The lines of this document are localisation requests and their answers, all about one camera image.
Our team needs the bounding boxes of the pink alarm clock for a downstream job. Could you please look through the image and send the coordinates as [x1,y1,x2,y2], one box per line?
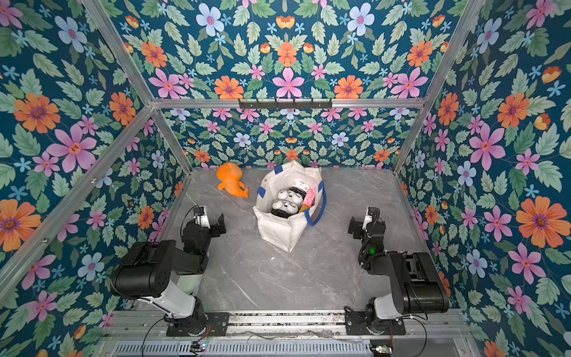
[300,189,317,211]

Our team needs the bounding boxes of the white canvas bag blue handles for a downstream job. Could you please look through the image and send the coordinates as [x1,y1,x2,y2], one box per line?
[254,162,327,253]

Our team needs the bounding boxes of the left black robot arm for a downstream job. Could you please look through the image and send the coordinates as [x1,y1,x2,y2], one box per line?
[111,215,226,336]

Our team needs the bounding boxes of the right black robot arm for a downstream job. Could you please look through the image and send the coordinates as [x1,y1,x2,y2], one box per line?
[344,207,450,336]

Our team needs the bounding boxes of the white black twin-bell alarm clock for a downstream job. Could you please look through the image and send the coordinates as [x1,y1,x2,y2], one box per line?
[277,190,303,205]

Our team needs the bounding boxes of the white square alarm clock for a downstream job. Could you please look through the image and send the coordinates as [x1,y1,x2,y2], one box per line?
[289,181,310,198]

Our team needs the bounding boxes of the orange plush toy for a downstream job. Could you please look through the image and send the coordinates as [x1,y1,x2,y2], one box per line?
[217,163,249,199]

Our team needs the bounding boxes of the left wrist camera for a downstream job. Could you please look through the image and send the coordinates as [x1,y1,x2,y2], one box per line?
[193,205,211,228]

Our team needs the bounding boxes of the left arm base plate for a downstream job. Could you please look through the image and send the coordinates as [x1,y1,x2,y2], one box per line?
[165,312,230,337]

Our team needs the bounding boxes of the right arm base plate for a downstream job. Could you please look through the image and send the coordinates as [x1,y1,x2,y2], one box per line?
[343,304,406,336]

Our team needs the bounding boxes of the white vented cable duct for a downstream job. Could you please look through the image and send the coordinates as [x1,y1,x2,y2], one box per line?
[112,340,373,356]

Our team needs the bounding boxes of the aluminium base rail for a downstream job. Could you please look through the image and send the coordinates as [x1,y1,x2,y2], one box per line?
[103,309,472,339]

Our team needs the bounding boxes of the black hook rail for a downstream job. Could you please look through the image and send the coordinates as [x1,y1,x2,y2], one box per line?
[238,99,333,110]

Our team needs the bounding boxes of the aluminium cage frame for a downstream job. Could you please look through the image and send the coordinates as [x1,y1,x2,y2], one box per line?
[1,1,467,314]

